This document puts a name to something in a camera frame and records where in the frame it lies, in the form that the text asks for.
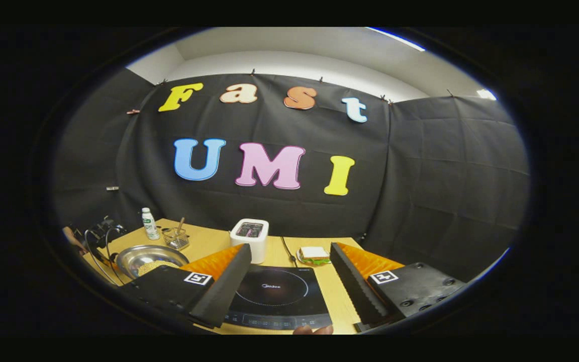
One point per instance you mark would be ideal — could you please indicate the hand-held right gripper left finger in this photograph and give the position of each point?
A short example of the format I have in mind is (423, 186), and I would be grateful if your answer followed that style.
(226, 286)

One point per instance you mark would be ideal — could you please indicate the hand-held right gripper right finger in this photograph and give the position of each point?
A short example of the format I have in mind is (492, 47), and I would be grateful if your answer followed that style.
(352, 286)

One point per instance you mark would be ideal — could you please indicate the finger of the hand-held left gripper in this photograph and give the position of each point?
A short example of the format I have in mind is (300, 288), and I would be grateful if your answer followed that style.
(109, 261)

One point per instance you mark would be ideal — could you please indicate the stainless steel pot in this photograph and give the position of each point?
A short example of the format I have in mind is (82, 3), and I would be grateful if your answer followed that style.
(143, 254)

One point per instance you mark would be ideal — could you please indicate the black induction cooktop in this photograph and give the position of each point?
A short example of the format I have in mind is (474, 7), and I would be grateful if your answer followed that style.
(277, 289)

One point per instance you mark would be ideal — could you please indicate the white bottle with green label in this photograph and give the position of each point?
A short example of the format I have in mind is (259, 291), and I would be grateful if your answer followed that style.
(150, 225)

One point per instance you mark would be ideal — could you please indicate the white toaster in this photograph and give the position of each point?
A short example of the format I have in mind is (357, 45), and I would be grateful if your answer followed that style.
(249, 249)

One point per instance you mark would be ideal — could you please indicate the pile of yellow soybeans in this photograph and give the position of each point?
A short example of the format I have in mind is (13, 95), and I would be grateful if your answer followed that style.
(156, 267)

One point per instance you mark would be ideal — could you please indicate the sandwich with lettuce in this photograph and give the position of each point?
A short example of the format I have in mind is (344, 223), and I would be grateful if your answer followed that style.
(314, 253)

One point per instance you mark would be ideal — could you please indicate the wooden stick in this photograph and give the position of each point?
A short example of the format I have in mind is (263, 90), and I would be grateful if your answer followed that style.
(181, 224)

